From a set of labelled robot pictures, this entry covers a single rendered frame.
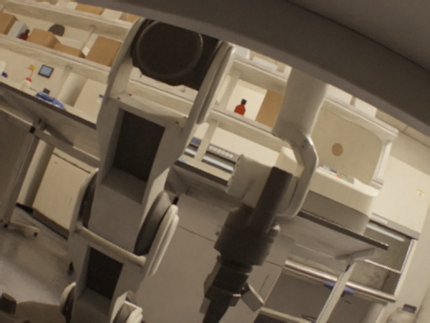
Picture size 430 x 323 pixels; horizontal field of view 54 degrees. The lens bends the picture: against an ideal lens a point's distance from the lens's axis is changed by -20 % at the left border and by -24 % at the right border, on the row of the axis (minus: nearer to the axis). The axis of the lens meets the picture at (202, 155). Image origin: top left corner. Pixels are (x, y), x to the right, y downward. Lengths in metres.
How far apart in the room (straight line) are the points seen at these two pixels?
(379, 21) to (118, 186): 0.70
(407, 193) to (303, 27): 4.77
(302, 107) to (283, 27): 0.49
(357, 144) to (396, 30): 2.67
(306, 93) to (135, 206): 0.35
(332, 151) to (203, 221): 0.96
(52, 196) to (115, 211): 4.26
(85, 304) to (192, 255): 1.35
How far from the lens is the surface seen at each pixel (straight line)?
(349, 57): 0.30
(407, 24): 0.28
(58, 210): 5.13
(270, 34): 0.30
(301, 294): 5.39
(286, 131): 0.78
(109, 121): 0.83
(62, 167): 5.18
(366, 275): 5.39
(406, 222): 4.96
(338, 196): 2.40
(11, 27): 4.10
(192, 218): 2.42
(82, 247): 1.01
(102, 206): 0.93
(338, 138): 2.94
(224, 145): 4.83
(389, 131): 3.12
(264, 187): 0.75
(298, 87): 0.79
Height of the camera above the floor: 0.57
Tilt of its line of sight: 9 degrees up
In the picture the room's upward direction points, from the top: 25 degrees clockwise
